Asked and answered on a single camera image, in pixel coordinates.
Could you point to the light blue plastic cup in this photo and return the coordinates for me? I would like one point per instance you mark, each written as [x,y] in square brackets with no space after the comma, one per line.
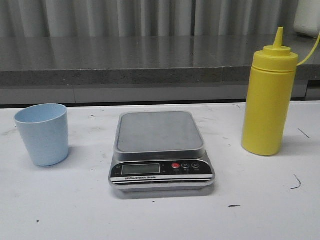
[44,131]

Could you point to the yellow squeeze bottle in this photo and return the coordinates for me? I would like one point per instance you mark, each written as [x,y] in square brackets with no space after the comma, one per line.
[271,82]

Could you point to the silver electronic kitchen scale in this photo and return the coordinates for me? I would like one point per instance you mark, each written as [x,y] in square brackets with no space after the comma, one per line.
[159,153]

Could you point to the grey stone counter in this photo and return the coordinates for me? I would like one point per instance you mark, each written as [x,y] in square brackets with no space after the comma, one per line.
[97,71]

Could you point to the white container in background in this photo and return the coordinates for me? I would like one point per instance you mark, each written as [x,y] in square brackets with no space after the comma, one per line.
[307,18]

